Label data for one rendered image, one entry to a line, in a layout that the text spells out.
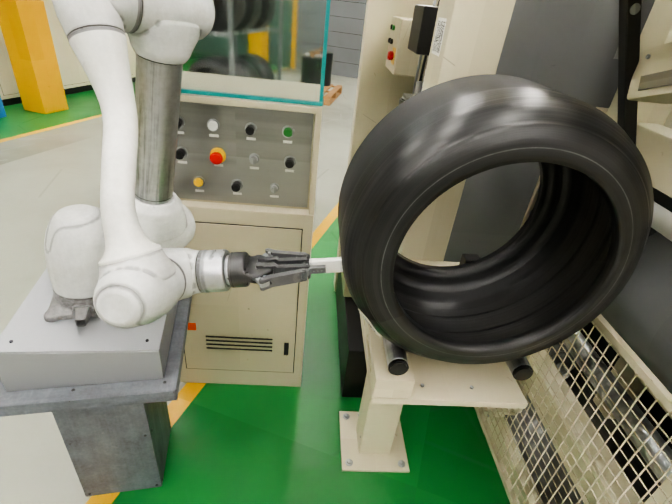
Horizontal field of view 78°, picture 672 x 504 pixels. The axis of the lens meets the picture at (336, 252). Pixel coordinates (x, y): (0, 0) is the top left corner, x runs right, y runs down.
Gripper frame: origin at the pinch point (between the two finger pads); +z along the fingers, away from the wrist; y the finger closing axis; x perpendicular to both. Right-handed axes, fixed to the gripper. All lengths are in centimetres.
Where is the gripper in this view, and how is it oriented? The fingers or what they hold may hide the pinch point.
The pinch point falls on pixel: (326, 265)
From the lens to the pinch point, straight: 87.6
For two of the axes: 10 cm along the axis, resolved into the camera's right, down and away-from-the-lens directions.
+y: -0.3, -5.3, 8.5
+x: 0.4, 8.5, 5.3
